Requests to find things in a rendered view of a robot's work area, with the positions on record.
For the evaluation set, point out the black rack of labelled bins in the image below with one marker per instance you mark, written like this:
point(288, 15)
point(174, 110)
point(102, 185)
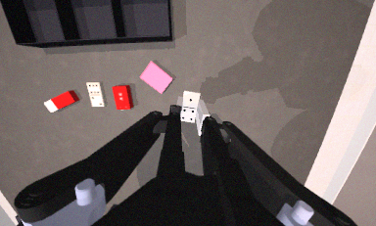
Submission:
point(32, 22)

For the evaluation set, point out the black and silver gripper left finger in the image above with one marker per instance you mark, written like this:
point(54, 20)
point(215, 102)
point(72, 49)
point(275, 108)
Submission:
point(77, 195)

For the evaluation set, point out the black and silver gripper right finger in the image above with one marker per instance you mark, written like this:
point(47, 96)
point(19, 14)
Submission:
point(245, 165)

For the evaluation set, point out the white domino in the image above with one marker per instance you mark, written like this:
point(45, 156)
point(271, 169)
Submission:
point(96, 94)
point(190, 104)

